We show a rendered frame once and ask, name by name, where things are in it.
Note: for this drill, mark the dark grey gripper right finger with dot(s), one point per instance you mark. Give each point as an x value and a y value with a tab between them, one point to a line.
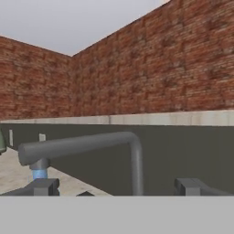
190	186

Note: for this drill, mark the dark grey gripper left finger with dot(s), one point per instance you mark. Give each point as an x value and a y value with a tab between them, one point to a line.
42	186

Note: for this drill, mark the grey sink faucet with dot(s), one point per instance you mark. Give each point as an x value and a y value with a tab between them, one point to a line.
91	143

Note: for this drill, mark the blue water stream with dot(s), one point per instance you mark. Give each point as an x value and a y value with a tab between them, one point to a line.
39	174

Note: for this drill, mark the green object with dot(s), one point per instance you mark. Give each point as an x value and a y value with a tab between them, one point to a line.
2	141

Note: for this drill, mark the white wall outlet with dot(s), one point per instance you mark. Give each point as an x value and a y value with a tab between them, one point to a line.
11	137
42	137

